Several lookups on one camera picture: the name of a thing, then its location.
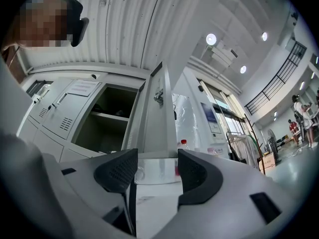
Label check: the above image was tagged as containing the white paper notice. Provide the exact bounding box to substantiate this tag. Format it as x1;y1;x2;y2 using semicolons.
66;79;101;97

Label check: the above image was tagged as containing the red capped clear bottle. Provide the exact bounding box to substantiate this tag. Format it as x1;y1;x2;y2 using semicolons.
177;139;190;152

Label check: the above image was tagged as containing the black head-worn camera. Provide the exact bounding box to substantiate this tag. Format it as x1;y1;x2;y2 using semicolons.
70;17;90;48

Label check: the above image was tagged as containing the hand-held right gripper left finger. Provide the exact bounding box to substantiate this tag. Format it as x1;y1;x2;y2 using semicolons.
59;147;139;222

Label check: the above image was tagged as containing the white wall notice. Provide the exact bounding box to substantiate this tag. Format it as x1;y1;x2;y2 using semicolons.
208;121;223;135

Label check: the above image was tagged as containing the clothes rack with garments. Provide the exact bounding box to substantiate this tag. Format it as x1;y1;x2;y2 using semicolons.
225;130;260;170

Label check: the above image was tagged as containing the wooden coat stand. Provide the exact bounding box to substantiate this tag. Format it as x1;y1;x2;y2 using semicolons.
243;113;266;176

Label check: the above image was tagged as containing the glass entrance door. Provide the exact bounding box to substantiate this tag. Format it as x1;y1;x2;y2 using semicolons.
196;78;247;146

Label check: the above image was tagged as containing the grey metal locker cabinet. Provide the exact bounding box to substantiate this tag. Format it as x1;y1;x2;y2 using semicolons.
16;76;150;162

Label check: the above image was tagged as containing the blue wall poster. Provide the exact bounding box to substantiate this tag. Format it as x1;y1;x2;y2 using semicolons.
200;102;218;124

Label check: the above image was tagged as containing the standing floor fan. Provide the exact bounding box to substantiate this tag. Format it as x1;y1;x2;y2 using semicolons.
266;128;283;164

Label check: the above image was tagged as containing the cardboard box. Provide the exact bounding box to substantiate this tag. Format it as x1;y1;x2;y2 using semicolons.
258;153;277;175

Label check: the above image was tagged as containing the white ceiling air conditioner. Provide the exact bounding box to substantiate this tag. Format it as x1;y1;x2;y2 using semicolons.
210;40;239;68

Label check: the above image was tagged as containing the person's head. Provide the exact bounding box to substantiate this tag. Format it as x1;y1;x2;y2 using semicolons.
2;0;84;51

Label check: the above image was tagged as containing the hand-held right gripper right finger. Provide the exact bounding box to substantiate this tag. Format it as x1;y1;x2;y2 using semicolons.
154;148;298;239

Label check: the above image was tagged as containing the white cabinet door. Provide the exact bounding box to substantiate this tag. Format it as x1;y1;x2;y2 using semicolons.
142;61;173;159

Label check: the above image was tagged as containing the black balcony railing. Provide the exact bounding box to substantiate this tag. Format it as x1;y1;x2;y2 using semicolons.
245;40;308;116

